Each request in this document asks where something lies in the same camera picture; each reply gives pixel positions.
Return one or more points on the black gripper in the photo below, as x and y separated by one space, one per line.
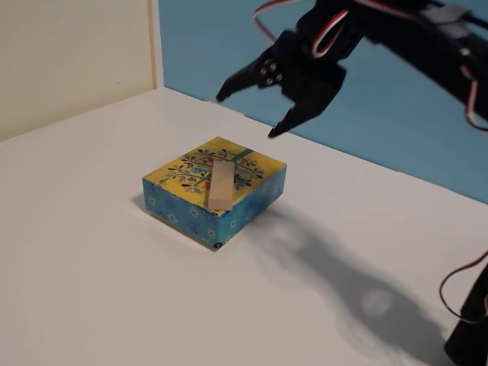
305 81

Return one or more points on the wooden Jenga block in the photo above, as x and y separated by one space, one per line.
221 187

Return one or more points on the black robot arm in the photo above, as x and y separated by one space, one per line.
400 34

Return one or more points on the yellow and blue floral box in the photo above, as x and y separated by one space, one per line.
183 213

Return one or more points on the grey tape strip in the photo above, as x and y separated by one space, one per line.
446 17

